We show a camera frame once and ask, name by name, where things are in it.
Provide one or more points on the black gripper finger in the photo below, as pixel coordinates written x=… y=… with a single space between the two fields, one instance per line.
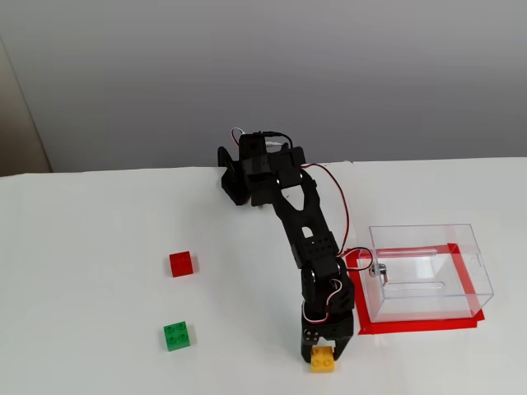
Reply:
x=306 y=345
x=341 y=347

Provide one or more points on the transparent plastic box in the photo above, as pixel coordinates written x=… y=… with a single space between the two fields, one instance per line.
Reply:
x=428 y=304

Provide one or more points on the red lego brick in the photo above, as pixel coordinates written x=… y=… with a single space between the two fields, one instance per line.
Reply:
x=180 y=264

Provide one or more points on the silver cylinder lock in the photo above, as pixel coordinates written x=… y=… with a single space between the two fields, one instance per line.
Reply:
x=378 y=270

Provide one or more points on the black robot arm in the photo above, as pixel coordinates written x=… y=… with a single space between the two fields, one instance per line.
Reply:
x=304 y=214

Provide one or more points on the black table clamp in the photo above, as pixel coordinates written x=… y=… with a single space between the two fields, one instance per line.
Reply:
x=224 y=158

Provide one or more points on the red tape frame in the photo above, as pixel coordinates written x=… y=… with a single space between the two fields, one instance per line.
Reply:
x=411 y=327

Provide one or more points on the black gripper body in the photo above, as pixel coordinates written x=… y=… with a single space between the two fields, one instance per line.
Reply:
x=329 y=328

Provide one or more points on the green lego brick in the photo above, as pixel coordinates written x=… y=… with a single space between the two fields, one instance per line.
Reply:
x=177 y=336

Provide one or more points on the yellow lego brick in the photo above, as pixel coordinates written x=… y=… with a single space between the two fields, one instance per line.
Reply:
x=323 y=363

